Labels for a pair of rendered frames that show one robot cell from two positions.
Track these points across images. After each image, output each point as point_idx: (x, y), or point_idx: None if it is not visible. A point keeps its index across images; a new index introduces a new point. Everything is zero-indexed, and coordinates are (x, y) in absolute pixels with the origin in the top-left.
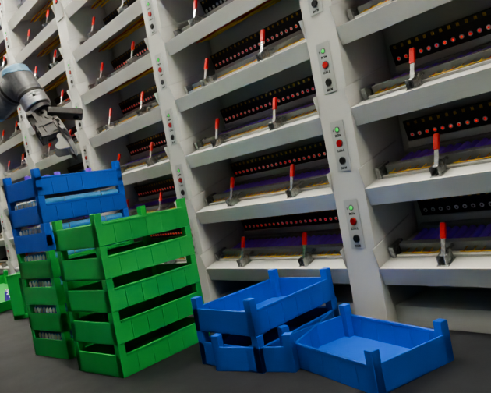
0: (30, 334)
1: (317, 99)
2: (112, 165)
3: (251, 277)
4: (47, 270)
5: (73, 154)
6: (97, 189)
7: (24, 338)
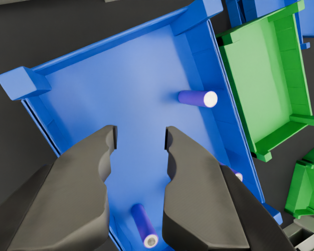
0: None
1: None
2: (206, 19)
3: None
4: None
5: (113, 142)
6: (107, 69)
7: (14, 178)
